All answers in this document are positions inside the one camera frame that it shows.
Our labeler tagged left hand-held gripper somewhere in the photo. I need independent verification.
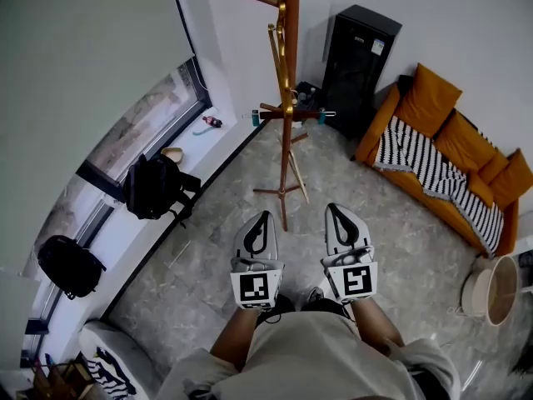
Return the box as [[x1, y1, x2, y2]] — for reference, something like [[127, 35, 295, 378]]
[[230, 210, 286, 311]]

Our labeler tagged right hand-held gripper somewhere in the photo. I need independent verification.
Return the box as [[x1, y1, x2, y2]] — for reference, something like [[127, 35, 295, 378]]
[[320, 202, 379, 304]]

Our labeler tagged dark wooden clip clothes hanger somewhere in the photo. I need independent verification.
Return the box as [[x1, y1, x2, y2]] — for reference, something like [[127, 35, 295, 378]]
[[251, 102, 337, 127]]

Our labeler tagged light wooden gold-hook clothes hanger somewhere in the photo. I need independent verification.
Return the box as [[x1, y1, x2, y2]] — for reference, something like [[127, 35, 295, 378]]
[[266, 0, 295, 114]]

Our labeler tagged brown wooden coat stand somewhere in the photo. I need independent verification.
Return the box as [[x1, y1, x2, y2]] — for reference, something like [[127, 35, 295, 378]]
[[243, 0, 311, 233]]

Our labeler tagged person's right forearm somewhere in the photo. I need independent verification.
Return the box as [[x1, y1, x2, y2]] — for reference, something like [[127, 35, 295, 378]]
[[351, 295, 406, 358]]

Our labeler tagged person's left forearm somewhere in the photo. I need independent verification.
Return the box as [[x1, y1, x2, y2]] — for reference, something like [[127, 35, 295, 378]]
[[210, 305, 262, 373]]

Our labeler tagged person's grey shoe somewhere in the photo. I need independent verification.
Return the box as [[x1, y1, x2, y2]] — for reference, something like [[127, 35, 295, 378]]
[[305, 286, 326, 307]]

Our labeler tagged orange sofa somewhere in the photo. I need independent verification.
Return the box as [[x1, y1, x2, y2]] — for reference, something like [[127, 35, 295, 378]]
[[353, 62, 533, 258]]

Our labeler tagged black white striped blanket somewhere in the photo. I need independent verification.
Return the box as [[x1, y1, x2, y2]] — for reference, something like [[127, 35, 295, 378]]
[[372, 114, 506, 258]]

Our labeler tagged beige dish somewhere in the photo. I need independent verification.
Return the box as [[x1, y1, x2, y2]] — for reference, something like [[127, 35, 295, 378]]
[[159, 147, 185, 166]]

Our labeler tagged person's beige shirt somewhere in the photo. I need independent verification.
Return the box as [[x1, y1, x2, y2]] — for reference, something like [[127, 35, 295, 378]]
[[155, 309, 462, 400]]

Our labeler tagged small orange cushion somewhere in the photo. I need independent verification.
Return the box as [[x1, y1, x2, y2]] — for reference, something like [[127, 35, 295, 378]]
[[467, 170, 496, 208]]

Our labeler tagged small black bin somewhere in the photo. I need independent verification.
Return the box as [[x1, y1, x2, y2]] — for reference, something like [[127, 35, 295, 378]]
[[292, 81, 322, 111]]

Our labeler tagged round white wooden basket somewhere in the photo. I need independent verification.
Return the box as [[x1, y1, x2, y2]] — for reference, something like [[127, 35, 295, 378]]
[[461, 253, 522, 328]]

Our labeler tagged large orange cushion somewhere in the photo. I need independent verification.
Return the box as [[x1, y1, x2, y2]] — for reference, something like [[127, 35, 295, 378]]
[[488, 147, 533, 213], [432, 109, 499, 173], [392, 62, 464, 139]]

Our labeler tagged tall black cabinet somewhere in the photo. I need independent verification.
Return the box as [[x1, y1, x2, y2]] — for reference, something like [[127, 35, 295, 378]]
[[321, 4, 403, 140]]

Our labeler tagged dark-framed window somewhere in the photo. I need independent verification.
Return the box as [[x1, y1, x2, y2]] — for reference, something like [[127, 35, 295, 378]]
[[20, 56, 213, 366]]

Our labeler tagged white armchair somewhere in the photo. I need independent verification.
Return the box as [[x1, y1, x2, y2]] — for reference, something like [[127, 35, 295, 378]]
[[77, 319, 164, 400]]

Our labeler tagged flat black backpack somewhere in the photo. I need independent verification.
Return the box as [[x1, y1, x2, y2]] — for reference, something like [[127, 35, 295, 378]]
[[37, 234, 107, 301]]

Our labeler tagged striped black white pillow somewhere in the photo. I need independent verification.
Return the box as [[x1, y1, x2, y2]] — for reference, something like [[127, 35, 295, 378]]
[[84, 345, 138, 400]]

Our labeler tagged brown wooden rack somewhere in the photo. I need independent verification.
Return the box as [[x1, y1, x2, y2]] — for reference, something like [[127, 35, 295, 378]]
[[29, 352, 100, 400]]

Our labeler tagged grey roller blind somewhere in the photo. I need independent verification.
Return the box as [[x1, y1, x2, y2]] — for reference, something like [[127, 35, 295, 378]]
[[0, 0, 197, 274]]

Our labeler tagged black backpack with straps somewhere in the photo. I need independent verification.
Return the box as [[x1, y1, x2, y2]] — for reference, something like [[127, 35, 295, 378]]
[[122, 152, 202, 229]]

